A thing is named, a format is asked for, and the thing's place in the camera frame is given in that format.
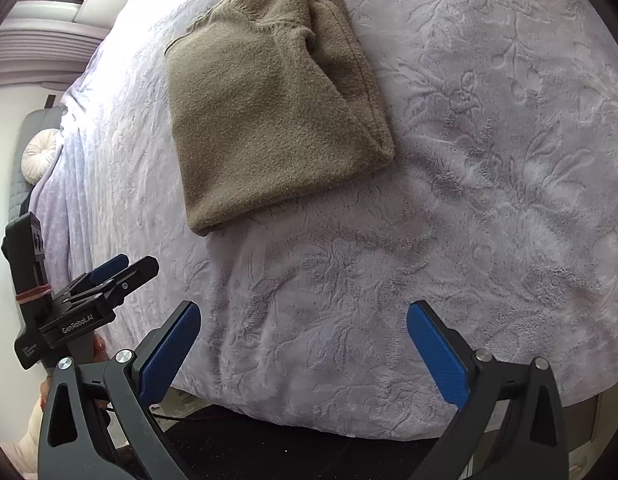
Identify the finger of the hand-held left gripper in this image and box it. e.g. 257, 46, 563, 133
71, 254, 130, 291
69, 256, 160, 307

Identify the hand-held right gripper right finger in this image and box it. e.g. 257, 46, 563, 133
406, 300, 570, 480

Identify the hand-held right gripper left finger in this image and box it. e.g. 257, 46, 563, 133
37, 301, 202, 480

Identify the brown knit sweater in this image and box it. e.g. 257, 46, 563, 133
164, 0, 396, 237

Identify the person's left forearm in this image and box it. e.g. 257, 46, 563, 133
4, 400, 44, 476

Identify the red rubber band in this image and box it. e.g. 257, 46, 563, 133
16, 285, 54, 303

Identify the white round cushion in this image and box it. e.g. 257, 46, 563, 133
21, 129, 64, 183

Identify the lavender embossed bed blanket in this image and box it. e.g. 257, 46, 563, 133
31, 0, 618, 443

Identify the grey padded headboard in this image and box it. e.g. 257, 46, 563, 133
6, 107, 70, 221

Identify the beige bed base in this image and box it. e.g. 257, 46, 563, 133
564, 390, 614, 480

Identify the purple pleated curtain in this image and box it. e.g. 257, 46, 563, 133
0, 2, 107, 86

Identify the thin black cable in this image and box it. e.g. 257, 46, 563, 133
149, 407, 190, 423

